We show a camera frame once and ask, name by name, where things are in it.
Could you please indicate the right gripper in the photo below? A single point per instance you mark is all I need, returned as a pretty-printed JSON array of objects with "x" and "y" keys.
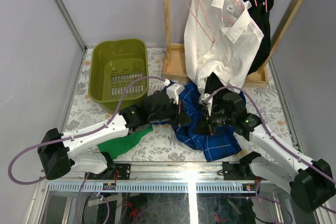
[{"x": 202, "y": 127}]

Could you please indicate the blue plaid shirt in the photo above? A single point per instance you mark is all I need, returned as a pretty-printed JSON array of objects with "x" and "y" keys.
[{"x": 220, "y": 145}]

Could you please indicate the olive green plastic basket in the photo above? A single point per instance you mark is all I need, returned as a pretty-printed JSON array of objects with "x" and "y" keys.
[{"x": 114, "y": 65}]

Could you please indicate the aluminium rail frame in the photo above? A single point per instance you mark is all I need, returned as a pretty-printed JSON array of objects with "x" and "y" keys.
[{"x": 147, "y": 177}]

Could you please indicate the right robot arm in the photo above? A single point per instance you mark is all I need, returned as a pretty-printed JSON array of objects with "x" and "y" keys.
[{"x": 309, "y": 183}]

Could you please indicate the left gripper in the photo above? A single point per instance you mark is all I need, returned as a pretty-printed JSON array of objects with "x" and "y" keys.
[{"x": 179, "y": 111}]

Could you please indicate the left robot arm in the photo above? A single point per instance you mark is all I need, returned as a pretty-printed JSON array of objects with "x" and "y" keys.
[{"x": 61, "y": 153}]

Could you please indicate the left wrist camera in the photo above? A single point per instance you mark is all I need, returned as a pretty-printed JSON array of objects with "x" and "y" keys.
[{"x": 173, "y": 90}]

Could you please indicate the floral table mat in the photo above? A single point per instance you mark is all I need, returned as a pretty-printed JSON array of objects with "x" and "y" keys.
[{"x": 161, "y": 145}]

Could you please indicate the green cloth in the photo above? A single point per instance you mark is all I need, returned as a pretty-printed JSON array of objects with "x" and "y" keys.
[{"x": 121, "y": 145}]

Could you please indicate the white shirt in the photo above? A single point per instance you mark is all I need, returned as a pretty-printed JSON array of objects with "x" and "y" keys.
[{"x": 190, "y": 35}]

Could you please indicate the wooden clothes rack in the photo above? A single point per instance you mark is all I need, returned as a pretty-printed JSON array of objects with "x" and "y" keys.
[{"x": 174, "y": 61}]

